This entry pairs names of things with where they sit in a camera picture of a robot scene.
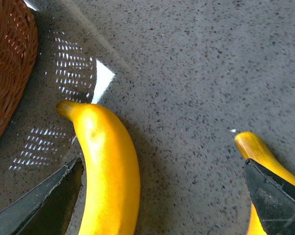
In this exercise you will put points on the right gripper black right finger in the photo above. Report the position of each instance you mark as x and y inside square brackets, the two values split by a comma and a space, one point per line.
[272, 201]

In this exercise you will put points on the yellow banana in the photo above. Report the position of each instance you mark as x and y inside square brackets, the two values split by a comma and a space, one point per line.
[252, 147]
[113, 179]

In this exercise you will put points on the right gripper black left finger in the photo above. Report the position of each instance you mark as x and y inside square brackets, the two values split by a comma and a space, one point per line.
[46, 209]

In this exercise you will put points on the left brown wicker basket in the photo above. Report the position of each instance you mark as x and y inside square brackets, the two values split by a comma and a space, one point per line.
[18, 51]

